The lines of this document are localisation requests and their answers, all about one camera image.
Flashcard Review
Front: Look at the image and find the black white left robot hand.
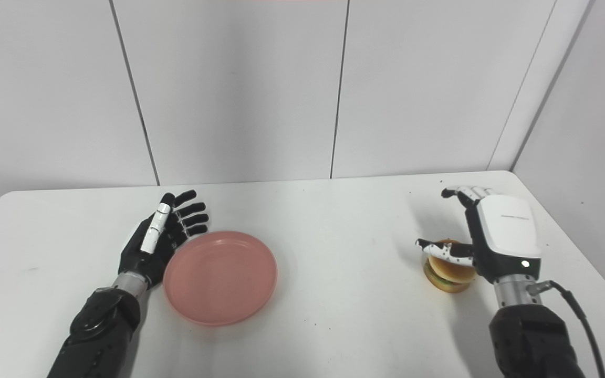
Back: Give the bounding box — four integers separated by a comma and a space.
118, 190, 210, 288

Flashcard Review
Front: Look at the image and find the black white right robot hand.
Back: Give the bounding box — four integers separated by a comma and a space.
415, 185, 543, 285

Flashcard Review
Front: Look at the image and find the toy hamburger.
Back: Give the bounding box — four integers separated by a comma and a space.
422, 239, 477, 293

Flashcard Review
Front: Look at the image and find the pink round plate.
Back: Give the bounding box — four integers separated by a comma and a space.
163, 230, 278, 327

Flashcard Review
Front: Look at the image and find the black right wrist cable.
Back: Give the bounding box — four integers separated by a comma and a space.
526, 280, 605, 378

